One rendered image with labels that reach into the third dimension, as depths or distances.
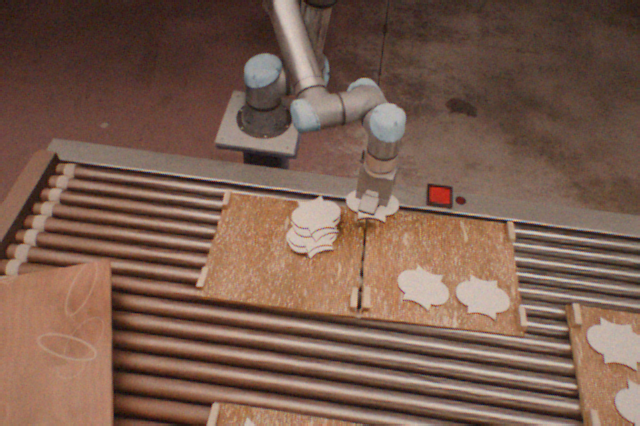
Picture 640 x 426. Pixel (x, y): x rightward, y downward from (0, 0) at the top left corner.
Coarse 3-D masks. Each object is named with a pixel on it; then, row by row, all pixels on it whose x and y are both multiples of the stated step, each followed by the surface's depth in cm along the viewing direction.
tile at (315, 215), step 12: (300, 204) 152; (312, 204) 152; (324, 204) 152; (300, 216) 150; (312, 216) 150; (324, 216) 150; (336, 216) 150; (300, 228) 148; (312, 228) 147; (324, 228) 148
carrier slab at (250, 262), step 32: (224, 224) 153; (256, 224) 154; (288, 224) 154; (352, 224) 155; (224, 256) 147; (256, 256) 147; (288, 256) 148; (320, 256) 148; (352, 256) 149; (224, 288) 141; (256, 288) 141; (288, 288) 142; (320, 288) 142
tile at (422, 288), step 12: (408, 276) 144; (420, 276) 144; (432, 276) 145; (408, 288) 142; (420, 288) 142; (432, 288) 142; (444, 288) 143; (408, 300) 141; (420, 300) 140; (432, 300) 140; (444, 300) 140
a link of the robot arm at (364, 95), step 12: (360, 84) 126; (372, 84) 127; (348, 96) 123; (360, 96) 124; (372, 96) 124; (384, 96) 126; (348, 108) 123; (360, 108) 124; (372, 108) 122; (348, 120) 124; (360, 120) 125
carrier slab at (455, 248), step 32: (384, 224) 156; (416, 224) 156; (448, 224) 157; (480, 224) 157; (384, 256) 149; (416, 256) 150; (448, 256) 150; (480, 256) 151; (512, 256) 151; (384, 288) 143; (448, 288) 144; (512, 288) 145; (384, 320) 138; (416, 320) 138; (448, 320) 138; (480, 320) 139; (512, 320) 139
